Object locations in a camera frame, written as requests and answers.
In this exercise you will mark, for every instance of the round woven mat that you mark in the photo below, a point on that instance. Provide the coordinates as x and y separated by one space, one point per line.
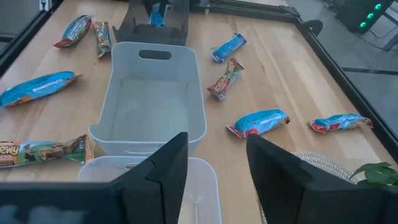
323 163

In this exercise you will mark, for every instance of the dark grey plastic bin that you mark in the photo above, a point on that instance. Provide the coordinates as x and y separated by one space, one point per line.
168 34

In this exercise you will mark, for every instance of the small blue crispy treat bar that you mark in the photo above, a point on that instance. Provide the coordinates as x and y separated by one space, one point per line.
157 15
228 47

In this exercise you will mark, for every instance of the red yellow granola bar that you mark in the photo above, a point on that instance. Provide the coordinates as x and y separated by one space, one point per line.
225 79

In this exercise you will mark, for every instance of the green brown chewy granola bar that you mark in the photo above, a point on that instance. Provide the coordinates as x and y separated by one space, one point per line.
102 39

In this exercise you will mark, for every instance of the clear plastic bin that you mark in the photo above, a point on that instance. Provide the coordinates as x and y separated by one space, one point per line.
205 193

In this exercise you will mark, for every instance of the black table frame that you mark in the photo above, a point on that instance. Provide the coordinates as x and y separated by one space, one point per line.
357 99

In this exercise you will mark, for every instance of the Chewy-print granola bar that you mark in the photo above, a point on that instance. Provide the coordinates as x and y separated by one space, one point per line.
46 152

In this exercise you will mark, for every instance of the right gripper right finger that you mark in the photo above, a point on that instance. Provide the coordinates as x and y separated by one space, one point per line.
286 193

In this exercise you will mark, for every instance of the black computer tower green lights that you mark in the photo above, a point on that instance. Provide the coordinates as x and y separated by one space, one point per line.
357 15

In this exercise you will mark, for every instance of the white plastic bin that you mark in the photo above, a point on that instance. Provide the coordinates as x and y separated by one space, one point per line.
149 102

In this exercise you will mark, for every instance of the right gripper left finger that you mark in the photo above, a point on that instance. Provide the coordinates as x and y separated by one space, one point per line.
161 193

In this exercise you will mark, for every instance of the silver aluminium bracket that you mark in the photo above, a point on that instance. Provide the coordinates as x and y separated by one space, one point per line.
45 4

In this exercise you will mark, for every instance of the blue granola bar orange end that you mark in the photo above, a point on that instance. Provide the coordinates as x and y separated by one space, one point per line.
37 88

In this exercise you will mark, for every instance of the green leafy plant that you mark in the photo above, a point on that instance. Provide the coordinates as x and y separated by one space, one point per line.
377 175

